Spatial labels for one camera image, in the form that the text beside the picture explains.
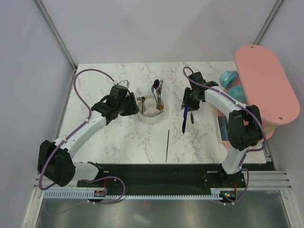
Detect silver small spoon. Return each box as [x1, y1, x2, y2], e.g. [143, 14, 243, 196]
[137, 97, 144, 114]

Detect black small spoon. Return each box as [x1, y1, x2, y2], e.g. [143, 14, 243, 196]
[141, 96, 146, 114]

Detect white round divided container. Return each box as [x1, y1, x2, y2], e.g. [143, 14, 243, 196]
[138, 94, 164, 124]

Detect teal plastic spoon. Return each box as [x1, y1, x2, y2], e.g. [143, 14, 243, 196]
[151, 85, 159, 109]

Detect purple long-handled spoon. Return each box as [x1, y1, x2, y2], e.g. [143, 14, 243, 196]
[153, 79, 160, 90]

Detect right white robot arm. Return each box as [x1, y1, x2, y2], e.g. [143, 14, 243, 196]
[181, 72, 266, 187]

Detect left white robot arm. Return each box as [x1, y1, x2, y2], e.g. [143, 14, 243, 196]
[38, 80, 139, 187]

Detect blue plastic knife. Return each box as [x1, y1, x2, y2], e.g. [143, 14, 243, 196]
[182, 106, 188, 133]

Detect teal headphones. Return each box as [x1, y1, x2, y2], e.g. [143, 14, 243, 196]
[219, 71, 246, 103]

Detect dark chopstick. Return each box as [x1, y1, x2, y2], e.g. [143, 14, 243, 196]
[165, 130, 170, 163]

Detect pink oval shelf top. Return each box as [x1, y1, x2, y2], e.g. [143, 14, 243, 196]
[235, 45, 300, 125]

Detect teal handled silver fork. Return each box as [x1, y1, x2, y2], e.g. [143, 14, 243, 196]
[190, 112, 195, 124]

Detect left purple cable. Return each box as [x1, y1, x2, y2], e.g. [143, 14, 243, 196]
[39, 68, 126, 217]

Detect purple cable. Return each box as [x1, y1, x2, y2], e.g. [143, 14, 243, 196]
[182, 66, 266, 207]
[39, 68, 126, 217]

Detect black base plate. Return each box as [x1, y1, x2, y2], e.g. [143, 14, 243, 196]
[77, 164, 246, 195]

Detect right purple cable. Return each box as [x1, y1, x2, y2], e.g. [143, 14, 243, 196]
[182, 66, 266, 207]

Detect white slotted cable duct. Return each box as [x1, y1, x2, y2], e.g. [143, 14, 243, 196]
[44, 189, 224, 200]

